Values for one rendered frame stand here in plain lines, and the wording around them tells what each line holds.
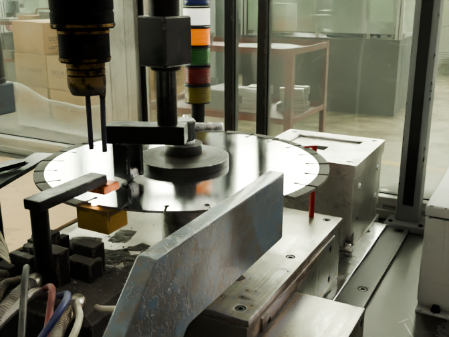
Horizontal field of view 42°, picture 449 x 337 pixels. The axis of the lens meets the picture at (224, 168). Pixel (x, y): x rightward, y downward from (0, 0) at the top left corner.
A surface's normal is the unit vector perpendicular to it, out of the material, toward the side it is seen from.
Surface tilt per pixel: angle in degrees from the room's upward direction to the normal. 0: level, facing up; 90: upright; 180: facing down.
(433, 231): 90
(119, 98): 90
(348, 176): 90
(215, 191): 0
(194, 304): 90
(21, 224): 0
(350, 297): 0
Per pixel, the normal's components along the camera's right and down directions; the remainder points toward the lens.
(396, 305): 0.00, -0.96
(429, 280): -0.47, 0.25
